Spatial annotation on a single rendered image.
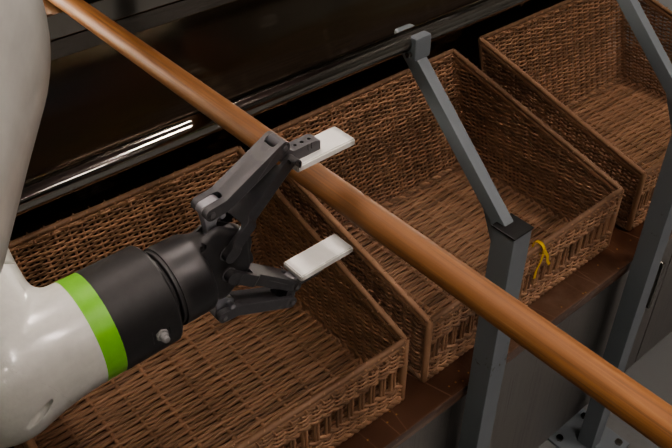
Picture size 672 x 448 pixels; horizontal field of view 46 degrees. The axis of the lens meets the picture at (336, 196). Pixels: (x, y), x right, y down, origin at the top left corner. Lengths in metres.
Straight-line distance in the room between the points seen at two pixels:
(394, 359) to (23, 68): 1.10
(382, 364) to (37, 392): 0.73
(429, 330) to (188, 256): 0.70
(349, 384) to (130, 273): 0.63
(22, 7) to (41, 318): 0.44
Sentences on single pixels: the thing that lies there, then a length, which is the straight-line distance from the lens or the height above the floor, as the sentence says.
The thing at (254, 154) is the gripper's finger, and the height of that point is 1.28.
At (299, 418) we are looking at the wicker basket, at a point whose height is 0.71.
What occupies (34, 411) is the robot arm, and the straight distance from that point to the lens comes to 0.65.
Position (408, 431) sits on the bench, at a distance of 1.37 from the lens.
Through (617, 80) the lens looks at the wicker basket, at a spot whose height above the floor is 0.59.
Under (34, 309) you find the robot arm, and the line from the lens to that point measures 0.66.
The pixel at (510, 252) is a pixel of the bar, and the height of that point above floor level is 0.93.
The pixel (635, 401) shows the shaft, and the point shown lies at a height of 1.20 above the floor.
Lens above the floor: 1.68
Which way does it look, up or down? 38 degrees down
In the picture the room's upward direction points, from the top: straight up
